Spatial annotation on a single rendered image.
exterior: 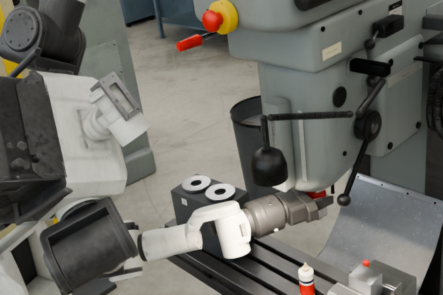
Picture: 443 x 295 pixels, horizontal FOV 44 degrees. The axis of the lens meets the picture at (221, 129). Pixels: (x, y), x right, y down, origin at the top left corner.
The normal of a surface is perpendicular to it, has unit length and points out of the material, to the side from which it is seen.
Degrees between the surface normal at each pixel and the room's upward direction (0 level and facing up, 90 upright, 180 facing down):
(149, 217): 0
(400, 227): 63
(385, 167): 90
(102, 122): 90
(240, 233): 69
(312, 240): 0
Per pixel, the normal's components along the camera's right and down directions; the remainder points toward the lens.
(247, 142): -0.62, 0.46
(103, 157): 0.70, -0.40
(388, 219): -0.70, -0.07
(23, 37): -0.37, -0.04
